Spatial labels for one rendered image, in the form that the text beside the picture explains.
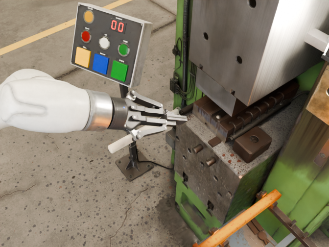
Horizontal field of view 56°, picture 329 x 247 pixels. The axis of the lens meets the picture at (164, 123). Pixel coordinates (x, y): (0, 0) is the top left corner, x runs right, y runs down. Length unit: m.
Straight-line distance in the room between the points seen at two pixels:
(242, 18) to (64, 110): 0.53
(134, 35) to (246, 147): 0.64
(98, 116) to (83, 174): 1.62
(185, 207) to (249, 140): 0.85
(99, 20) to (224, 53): 0.63
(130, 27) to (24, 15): 2.79
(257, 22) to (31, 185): 1.88
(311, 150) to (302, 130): 0.08
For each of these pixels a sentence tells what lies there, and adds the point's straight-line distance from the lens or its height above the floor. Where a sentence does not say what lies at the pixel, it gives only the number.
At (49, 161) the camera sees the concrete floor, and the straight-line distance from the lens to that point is 2.39.
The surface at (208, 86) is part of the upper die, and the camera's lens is 1.13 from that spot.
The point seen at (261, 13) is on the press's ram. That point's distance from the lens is 0.85.
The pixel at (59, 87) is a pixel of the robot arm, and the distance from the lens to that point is 0.63.
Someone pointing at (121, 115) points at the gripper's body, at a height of 1.37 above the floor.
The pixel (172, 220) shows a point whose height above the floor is 0.00.
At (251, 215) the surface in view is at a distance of 1.02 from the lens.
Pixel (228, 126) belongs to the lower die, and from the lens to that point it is 1.18.
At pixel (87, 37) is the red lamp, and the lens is 1.45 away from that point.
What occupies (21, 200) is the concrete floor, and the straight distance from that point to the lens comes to 2.30.
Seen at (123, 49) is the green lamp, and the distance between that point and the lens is 1.35.
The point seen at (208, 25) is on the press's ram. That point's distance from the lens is 1.01.
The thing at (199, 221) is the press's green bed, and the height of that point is 0.16.
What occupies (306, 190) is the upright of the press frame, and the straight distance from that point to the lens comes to 1.29.
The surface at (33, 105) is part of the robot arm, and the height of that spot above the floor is 1.48.
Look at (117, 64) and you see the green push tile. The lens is 1.36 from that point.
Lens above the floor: 1.88
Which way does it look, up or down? 50 degrees down
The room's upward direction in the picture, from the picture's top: straight up
